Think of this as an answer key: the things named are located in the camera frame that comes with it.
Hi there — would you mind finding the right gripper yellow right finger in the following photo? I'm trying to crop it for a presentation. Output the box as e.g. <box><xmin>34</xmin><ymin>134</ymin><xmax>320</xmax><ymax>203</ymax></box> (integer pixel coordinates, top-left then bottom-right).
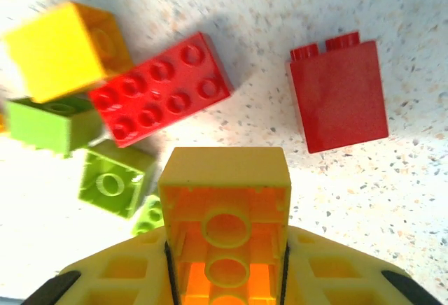
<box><xmin>279</xmin><ymin>226</ymin><xmax>440</xmax><ymax>305</ymax></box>

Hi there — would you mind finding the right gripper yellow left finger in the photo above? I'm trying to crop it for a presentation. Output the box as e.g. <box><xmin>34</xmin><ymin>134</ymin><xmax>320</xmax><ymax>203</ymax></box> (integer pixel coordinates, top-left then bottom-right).
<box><xmin>20</xmin><ymin>227</ymin><xmax>180</xmax><ymax>305</ymax></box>

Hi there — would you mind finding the yellow long lego brick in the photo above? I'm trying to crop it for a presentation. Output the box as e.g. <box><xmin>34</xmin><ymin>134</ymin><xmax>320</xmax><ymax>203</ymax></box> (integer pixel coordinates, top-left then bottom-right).
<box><xmin>157</xmin><ymin>146</ymin><xmax>293</xmax><ymax>305</ymax></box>

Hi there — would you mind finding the green long lego brick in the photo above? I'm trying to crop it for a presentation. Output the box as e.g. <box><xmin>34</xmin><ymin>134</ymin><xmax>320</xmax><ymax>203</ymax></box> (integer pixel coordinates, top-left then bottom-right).
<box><xmin>5</xmin><ymin>94</ymin><xmax>104</xmax><ymax>159</ymax></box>

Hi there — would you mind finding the red tall lego brick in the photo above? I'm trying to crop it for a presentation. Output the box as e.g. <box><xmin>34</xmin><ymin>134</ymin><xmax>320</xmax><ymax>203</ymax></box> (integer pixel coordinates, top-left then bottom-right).
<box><xmin>288</xmin><ymin>31</ymin><xmax>389</xmax><ymax>155</ymax></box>

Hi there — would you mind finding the red long lego brick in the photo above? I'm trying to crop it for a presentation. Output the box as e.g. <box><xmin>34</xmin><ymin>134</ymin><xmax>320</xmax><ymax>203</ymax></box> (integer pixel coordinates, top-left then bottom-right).
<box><xmin>87</xmin><ymin>31</ymin><xmax>235</xmax><ymax>148</ymax></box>

